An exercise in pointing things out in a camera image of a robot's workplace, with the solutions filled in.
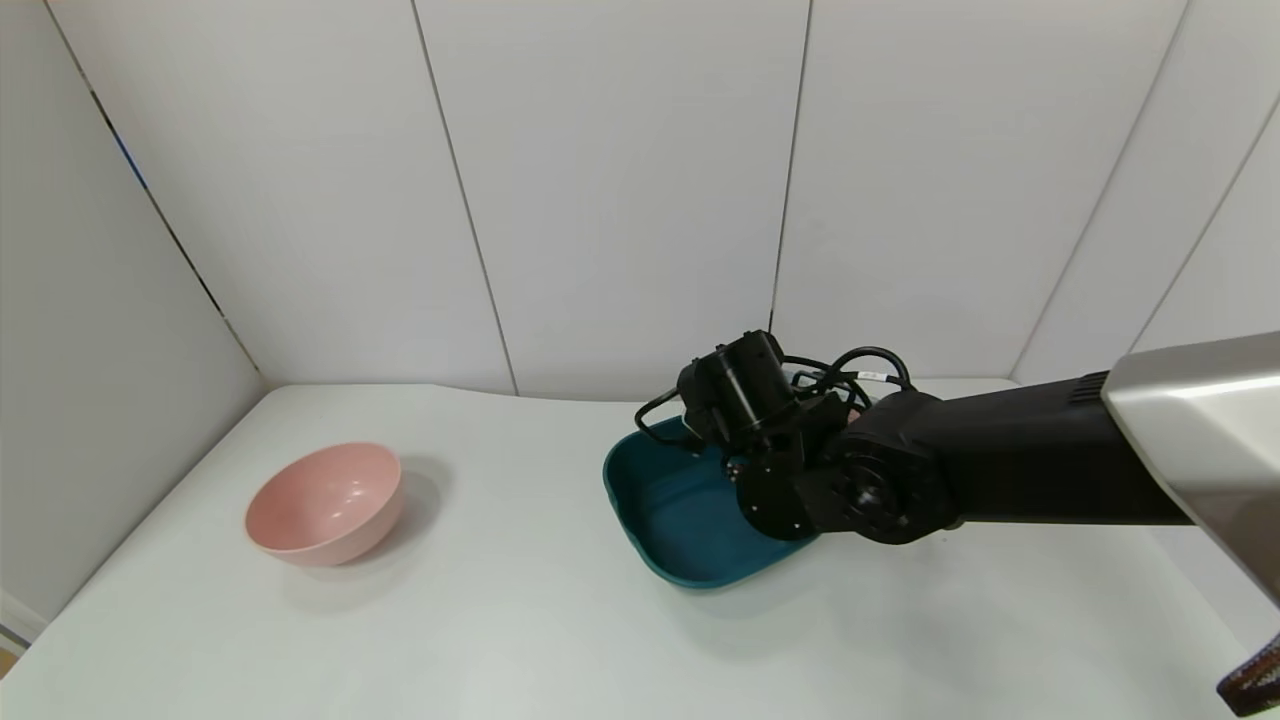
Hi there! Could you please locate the pink round bowl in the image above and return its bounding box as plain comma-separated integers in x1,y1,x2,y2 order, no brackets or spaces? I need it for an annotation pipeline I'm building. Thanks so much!
245,443,407,568

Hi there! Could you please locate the black camera cable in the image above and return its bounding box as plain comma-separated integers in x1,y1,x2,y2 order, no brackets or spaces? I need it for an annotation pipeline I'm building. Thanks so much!
636,388,701,441

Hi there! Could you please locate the teal plastic basin with handles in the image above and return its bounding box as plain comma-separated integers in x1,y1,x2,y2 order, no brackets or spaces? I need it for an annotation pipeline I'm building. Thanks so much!
602,415,831,590

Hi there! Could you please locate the black cable with white tag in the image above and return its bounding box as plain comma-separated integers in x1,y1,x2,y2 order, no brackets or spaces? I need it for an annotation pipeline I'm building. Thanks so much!
785,346,914,403

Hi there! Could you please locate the dark patterned strap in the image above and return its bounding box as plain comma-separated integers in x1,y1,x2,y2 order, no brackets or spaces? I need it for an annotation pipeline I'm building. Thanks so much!
1217,632,1280,719

